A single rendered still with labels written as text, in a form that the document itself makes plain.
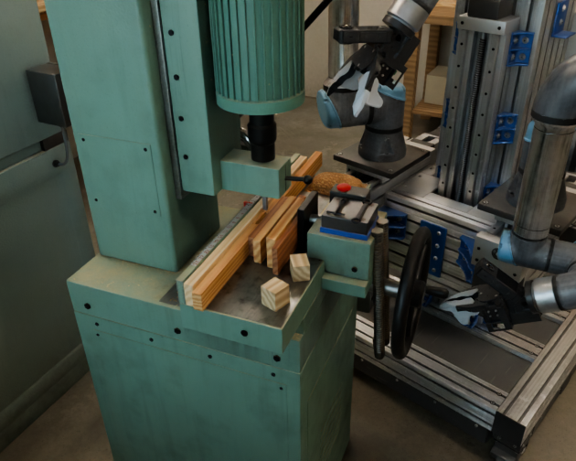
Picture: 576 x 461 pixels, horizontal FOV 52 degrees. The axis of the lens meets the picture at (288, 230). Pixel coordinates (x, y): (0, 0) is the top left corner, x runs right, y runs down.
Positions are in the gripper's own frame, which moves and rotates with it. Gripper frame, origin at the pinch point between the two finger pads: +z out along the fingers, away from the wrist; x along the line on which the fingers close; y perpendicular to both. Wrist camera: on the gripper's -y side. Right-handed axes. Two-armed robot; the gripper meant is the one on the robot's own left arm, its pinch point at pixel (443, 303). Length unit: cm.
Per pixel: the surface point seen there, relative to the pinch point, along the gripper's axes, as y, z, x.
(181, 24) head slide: -79, 15, -20
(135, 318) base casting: -29, 53, -35
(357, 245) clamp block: -26.6, 3.6, -18.0
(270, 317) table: -25.8, 13.8, -39.2
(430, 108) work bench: 8, 76, 261
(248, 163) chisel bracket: -49, 20, -15
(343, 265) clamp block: -23.0, 8.6, -18.0
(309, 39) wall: -65, 162, 317
